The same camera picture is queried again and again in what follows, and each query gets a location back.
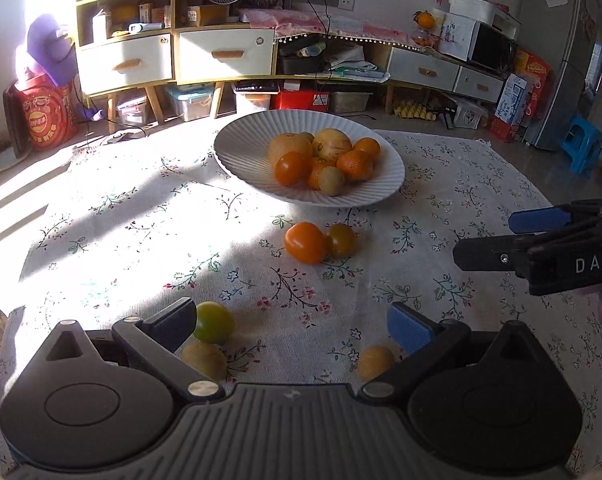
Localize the brown kiwi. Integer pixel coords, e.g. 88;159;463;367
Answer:
318;166;345;196
357;346;395;382
181;340;227;382

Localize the orange mandarin with stem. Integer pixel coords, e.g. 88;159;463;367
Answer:
353;138;381;162

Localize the rough orange mandarin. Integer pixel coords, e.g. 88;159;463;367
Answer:
337;150;374;182

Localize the small orange tomato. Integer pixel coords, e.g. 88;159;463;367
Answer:
307;157;331;191

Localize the green tomato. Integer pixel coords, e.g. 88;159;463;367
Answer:
194;301;236;344

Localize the blue plastic stool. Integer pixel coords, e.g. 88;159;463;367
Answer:
560;114;602;178

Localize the dark orange-green tomato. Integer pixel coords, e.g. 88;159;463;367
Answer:
326;223;357;259

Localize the blue white carton box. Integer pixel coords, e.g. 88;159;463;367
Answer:
495;74;530;126

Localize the floral tablecloth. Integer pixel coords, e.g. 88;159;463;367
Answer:
0;122;602;473

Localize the red gift carton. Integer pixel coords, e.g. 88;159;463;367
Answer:
514;47;554;125

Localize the smooth orange tomato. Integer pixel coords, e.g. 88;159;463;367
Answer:
284;222;328;266

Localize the grey refrigerator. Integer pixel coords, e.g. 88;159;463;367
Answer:
518;0;601;152

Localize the white microwave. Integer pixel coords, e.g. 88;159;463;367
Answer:
438;13;518;74

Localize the white ribbed plate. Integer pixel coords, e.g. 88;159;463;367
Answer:
213;110;406;208

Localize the yellow striped melon fruit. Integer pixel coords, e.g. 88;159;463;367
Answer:
312;128;352;162

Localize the orange decoration on sideboard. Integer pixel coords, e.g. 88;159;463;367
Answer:
414;11;437;30

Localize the red storage box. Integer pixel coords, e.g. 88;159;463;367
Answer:
272;89;329;113

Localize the clear plastic storage box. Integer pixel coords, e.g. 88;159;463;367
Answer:
164;84;214;122

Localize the long low sideboard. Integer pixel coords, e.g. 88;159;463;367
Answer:
275;34;505;104

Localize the wooden shelf cabinet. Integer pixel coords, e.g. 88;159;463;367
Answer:
74;0;276;122

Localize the pink cloth runner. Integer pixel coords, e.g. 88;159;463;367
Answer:
239;9;423;52

